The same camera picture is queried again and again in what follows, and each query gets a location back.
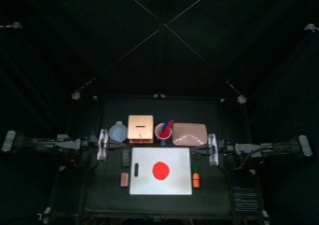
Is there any blue-handled red pizza cutter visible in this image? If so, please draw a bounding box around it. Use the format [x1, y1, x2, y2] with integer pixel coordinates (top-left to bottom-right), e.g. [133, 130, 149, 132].
[160, 121, 172, 137]

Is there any translucent grey plastic jug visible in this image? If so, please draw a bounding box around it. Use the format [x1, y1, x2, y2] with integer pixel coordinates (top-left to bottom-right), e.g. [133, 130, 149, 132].
[108, 120, 129, 144]

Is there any wooden box with red front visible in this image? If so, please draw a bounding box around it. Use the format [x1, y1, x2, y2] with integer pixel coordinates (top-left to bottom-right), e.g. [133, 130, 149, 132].
[126, 115, 154, 145]

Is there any orange toy carrot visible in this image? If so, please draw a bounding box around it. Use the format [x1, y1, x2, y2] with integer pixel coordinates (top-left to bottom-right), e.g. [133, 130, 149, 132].
[192, 163, 201, 189]

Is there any red plastic cup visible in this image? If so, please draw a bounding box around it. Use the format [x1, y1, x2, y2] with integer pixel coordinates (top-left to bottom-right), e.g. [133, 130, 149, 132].
[153, 122, 173, 141]

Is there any pink rectangular block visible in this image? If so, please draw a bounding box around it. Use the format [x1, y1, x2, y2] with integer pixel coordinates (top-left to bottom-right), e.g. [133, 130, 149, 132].
[120, 172, 129, 188]

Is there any white cutting board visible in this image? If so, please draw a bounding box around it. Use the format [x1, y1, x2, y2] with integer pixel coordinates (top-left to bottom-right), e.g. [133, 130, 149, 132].
[128, 147, 193, 196]

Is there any white text label sticker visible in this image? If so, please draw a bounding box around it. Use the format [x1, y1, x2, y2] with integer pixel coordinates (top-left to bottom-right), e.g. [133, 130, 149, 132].
[230, 186, 260, 218]

